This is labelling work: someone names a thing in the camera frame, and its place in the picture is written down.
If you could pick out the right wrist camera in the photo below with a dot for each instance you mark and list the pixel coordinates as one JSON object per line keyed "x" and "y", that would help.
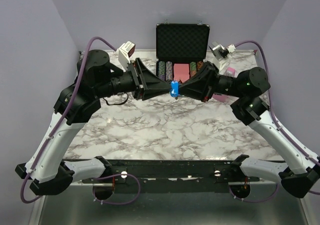
{"x": 220, "y": 54}

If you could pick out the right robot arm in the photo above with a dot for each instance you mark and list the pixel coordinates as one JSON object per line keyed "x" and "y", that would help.
{"x": 301, "y": 168}

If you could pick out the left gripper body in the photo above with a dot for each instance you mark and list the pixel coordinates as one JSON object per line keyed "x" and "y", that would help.
{"x": 138, "y": 90}

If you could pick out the pink card box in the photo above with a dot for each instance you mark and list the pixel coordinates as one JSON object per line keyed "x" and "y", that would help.
{"x": 222, "y": 97}

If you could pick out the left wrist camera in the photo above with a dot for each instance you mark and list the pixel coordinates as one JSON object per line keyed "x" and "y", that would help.
{"x": 125, "y": 51}

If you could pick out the black poker chip case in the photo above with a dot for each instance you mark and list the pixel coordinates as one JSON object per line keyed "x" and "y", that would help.
{"x": 180, "y": 43}

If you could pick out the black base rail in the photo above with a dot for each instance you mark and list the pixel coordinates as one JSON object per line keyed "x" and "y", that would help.
{"x": 172, "y": 176}

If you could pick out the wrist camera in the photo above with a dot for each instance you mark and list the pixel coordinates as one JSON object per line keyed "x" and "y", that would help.
{"x": 125, "y": 51}
{"x": 220, "y": 54}

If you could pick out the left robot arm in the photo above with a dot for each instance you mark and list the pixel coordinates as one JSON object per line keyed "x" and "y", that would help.
{"x": 97, "y": 78}

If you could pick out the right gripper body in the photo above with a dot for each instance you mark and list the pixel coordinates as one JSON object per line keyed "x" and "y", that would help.
{"x": 213, "y": 84}

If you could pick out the blue key tag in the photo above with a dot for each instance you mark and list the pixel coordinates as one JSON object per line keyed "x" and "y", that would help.
{"x": 174, "y": 89}

